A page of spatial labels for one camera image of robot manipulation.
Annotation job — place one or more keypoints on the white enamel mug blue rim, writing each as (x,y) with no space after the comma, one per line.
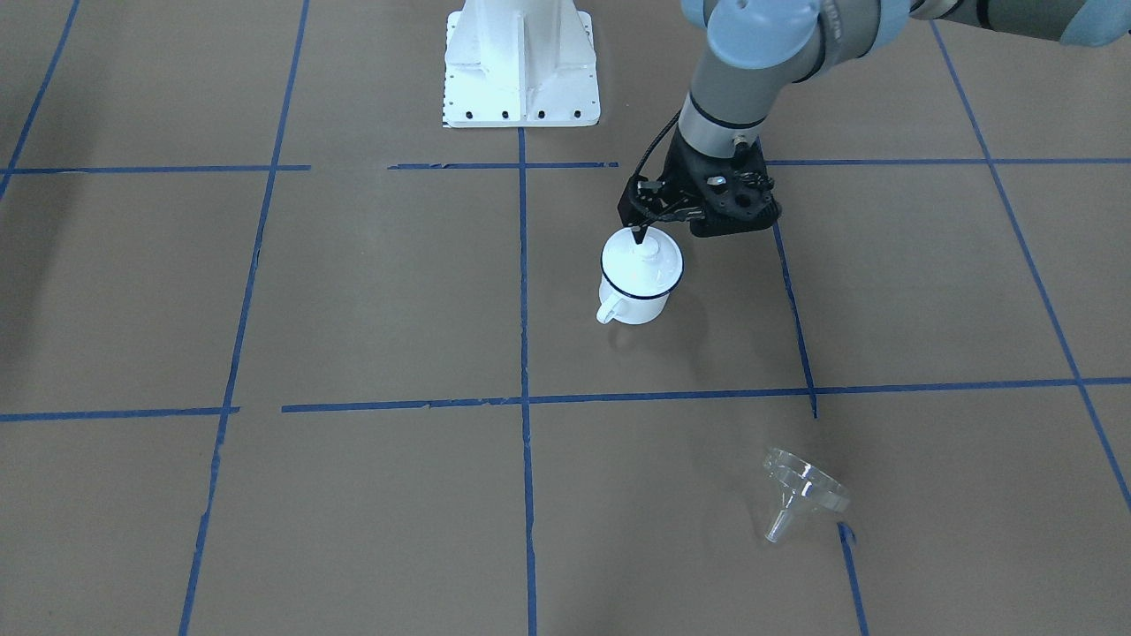
(616,307)

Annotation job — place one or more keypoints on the clear plastic funnel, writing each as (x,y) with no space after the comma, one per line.
(804,488)

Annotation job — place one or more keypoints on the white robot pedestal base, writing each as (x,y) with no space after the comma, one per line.
(520,63)

